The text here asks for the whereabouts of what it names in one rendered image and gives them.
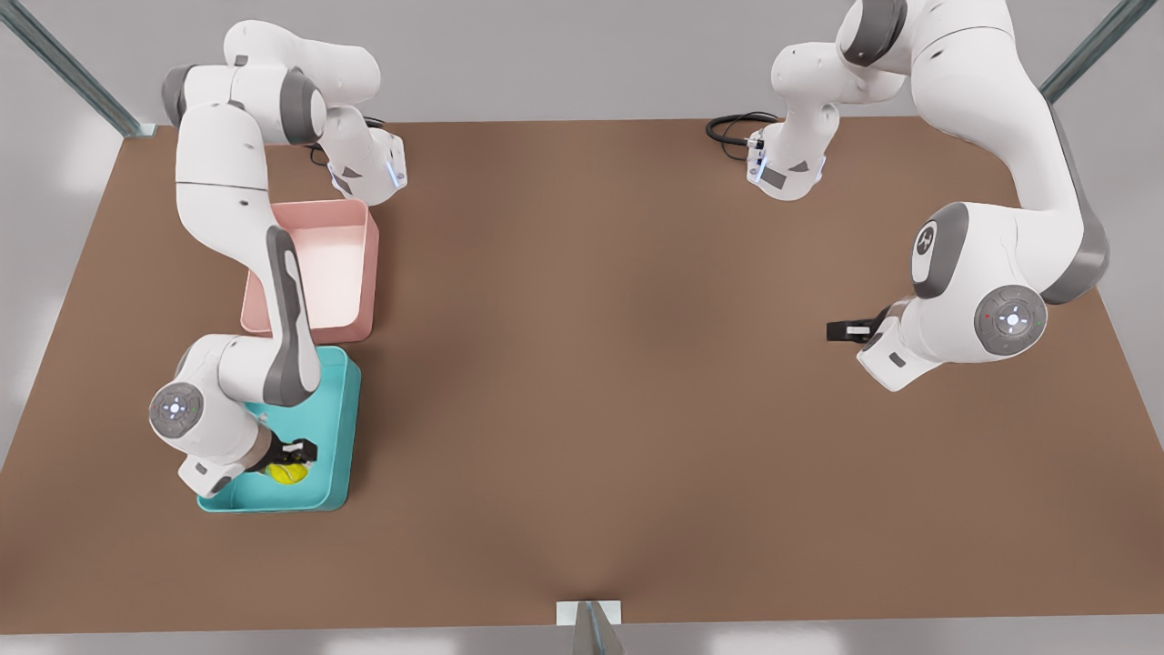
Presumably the teal plastic tray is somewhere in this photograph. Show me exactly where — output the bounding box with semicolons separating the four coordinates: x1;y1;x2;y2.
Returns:
197;346;362;514

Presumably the pink plastic tray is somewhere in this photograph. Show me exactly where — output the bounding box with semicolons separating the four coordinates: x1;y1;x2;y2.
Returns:
240;199;380;344

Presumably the black cable loop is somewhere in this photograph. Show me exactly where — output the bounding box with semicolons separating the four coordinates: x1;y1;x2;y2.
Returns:
706;112;782;163
306;116;387;167

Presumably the silver frame post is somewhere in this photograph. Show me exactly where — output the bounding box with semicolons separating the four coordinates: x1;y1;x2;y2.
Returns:
0;0;156;139
557;600;626;655
1039;0;1160;104

